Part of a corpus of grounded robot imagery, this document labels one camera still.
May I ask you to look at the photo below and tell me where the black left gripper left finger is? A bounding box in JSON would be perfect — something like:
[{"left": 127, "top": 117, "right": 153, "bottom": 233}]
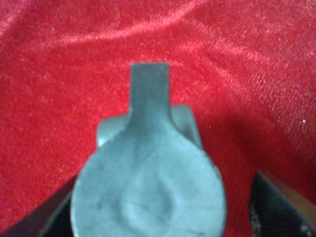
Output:
[{"left": 19, "top": 175, "right": 78, "bottom": 237}]

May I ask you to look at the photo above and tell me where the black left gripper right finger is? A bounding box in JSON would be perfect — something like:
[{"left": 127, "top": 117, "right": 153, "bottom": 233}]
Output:
[{"left": 248, "top": 171, "right": 316, "bottom": 237}]

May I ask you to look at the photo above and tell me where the black pump bottle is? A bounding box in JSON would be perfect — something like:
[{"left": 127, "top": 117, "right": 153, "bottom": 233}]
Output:
[{"left": 71, "top": 63, "right": 227, "bottom": 237}]

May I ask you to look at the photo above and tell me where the red velvet tablecloth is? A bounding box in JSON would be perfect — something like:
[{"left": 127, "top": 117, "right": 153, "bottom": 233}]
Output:
[{"left": 0, "top": 0, "right": 316, "bottom": 237}]

